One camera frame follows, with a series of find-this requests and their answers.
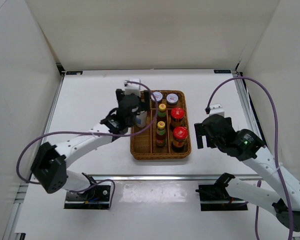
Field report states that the white-lid spice jar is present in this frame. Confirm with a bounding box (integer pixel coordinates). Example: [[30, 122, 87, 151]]
[[166, 93, 179, 109], [151, 91, 163, 109]]

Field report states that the silver-lid salt shaker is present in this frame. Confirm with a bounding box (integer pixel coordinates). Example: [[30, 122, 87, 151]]
[[136, 111, 148, 128]]

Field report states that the red-lid sauce jar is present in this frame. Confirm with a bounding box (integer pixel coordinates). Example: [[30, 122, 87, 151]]
[[171, 126, 189, 152], [170, 107, 185, 130]]

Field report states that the green-label sauce bottle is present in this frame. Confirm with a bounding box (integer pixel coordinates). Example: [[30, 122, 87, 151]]
[[155, 121, 167, 148], [156, 103, 167, 123]]

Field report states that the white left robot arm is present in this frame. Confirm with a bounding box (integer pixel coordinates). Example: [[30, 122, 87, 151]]
[[30, 88, 151, 200]]

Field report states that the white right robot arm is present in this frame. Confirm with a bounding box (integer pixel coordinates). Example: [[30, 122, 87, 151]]
[[194, 114, 300, 232]]

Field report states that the brown wicker basket tray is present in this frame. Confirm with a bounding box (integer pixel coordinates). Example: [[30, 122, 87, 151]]
[[130, 90, 192, 160]]

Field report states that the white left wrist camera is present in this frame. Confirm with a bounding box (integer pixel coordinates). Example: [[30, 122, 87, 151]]
[[124, 78, 141, 97]]

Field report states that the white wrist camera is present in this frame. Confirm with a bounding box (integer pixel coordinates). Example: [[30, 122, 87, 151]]
[[205, 103, 225, 117], [124, 78, 141, 97]]

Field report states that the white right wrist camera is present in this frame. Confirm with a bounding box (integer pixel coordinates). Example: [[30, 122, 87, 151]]
[[205, 103, 225, 117]]

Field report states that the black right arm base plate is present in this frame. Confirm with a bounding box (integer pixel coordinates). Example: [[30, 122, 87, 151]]
[[195, 184, 248, 212]]

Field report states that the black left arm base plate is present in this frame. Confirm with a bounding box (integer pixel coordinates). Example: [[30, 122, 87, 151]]
[[63, 180, 116, 210]]

